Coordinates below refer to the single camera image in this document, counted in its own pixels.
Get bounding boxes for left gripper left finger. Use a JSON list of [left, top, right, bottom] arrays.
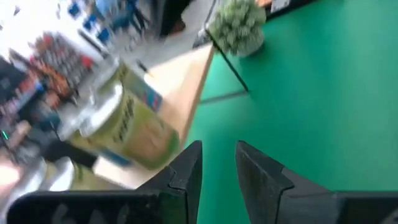
[[6, 139, 203, 224]]

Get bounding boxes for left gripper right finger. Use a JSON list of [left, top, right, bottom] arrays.
[[234, 139, 398, 224]]

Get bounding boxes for oranges can green label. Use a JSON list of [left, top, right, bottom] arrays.
[[57, 82, 180, 170]]

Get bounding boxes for cherries can blue-green label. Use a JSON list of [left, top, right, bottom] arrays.
[[119, 62, 164, 113]]

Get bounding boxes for black metal shelf rack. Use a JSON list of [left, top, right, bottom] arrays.
[[91, 30, 249, 190]]

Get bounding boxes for green table mat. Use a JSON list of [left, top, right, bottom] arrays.
[[185, 0, 398, 224]]

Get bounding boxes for green potted plant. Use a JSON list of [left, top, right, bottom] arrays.
[[207, 0, 267, 58]]

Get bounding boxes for blue storage bins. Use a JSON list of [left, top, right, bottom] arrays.
[[67, 0, 141, 44]]

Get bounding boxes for storage rack with goods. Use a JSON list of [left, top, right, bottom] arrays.
[[27, 30, 97, 97]]

